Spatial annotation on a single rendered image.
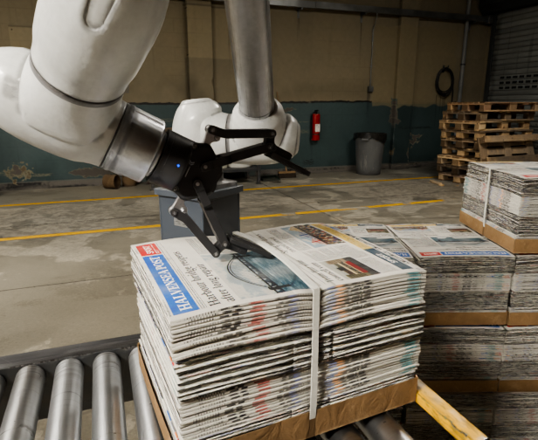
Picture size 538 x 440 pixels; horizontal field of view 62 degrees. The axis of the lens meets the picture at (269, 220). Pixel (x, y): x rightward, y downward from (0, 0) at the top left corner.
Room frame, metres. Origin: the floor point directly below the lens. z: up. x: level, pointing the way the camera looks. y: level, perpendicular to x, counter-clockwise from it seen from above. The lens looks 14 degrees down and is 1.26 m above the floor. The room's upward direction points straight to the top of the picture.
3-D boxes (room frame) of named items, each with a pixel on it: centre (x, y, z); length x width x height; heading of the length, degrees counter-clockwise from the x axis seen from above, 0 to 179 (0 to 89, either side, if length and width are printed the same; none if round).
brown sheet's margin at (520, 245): (1.43, -0.85, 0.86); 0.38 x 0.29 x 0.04; 1
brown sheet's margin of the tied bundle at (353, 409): (0.71, -0.10, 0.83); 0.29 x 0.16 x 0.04; 25
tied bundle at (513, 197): (1.43, -0.85, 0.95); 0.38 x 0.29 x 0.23; 1
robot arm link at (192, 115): (1.43, 0.21, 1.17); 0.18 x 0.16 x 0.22; 86
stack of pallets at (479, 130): (7.62, -3.64, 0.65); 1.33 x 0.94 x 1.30; 114
